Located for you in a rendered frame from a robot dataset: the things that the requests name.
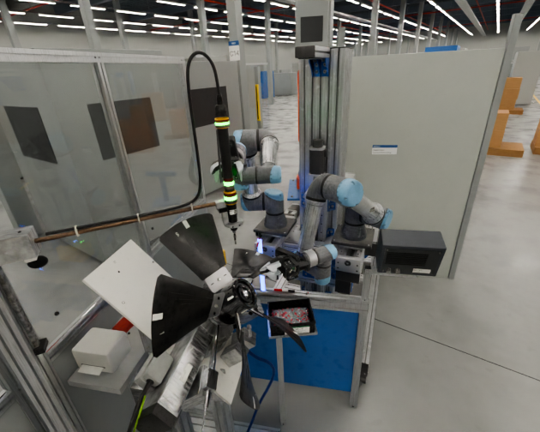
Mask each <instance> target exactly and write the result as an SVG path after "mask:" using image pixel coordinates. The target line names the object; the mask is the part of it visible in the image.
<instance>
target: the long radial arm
mask: <svg viewBox="0 0 540 432"><path fill-rule="evenodd" d="M212 340H213V336H212V335H211V334H210V333H209V332H207V331H206V330H205V329H204V328H203V327H202V326H201V325H200V326H198V327H197V328H195V329H194V330H192V331H191V332H189V333H188V334H186V335H185V336H184V337H183V339H182V340H180V341H179V342H177V343H176V344H175V346H174V348H173V349H172V351H171V353H170V355H171V356H172V357H173V358H174V360H173V363H172V364H171V366H170V368H169V370H168V371H167V373H166V375H165V378H164V379H163V380H162V382H161V383H160V384H159V385H158V386H156V388H155V389H154V390H152V391H151V392H150V393H147V395H146V399H145V402H144V405H143V407H142V410H144V409H146V408H148V407H149V406H151V405H154V404H156V403H159V404H161V405H162V406H163V407H164V408H166V410H168V411H169V412H170V413H172V414H173V415H174V416H175V417H177V416H178V414H179V412H180V410H181V408H182V406H183V402H184V400H185V399H186V397H187V395H188V392H189V390H190V388H191V385H192V383H193V381H194V379H195V376H196V374H197V372H198V370H199V368H200V366H201V363H202V361H203V359H204V356H205V355H206V353H207V350H208V347H209V346H210V344H211V342H212Z"/></svg>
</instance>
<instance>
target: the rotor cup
mask: <svg viewBox="0 0 540 432"><path fill-rule="evenodd" d="M222 291H224V292H225V297H224V301H223V303H222V307H221V310H220V313H219V315H218V316H215V317H213V318H214V320H216V322H218V323H219V324H220V325H223V326H231V325H232V324H234V323H235V315H236V312H237V313H238V316H240V315H243V314H244V313H246V312H248V311H249V310H251V309H252V308H254V306H256V303H257V296H256V292H255V289H254V287H253V286H252V284H250V282H248V280H246V279H242V278H239V279H235V280H234V281H232V282H231V283H230V284H228V285H227V286H225V287H224V288H222V289H220V290H219V291H217V292H215V293H218V292H222ZM243 291H246V292H247V293H248V295H247V296H244V294H243ZM231 296H234V298H232V299H230V300H229V301H228V300H227V299H228V298H229V297H231ZM246 309H247V311H245V312H243V311H244V310H246ZM242 312H243V313H242Z"/></svg>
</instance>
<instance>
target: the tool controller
mask: <svg viewBox="0 0 540 432"><path fill-rule="evenodd" d="M446 250H447V247H446V244H445V243H444V240H443V237H442V234H441V232H440V231H412V230H394V229H380V235H379V239H378V244H377V249H376V253H375V260H376V268H377V272H378V273H396V274H410V275H422V276H436V274H437V272H438V269H439V267H440V264H441V261H442V259H443V256H444V254H445V253H446Z"/></svg>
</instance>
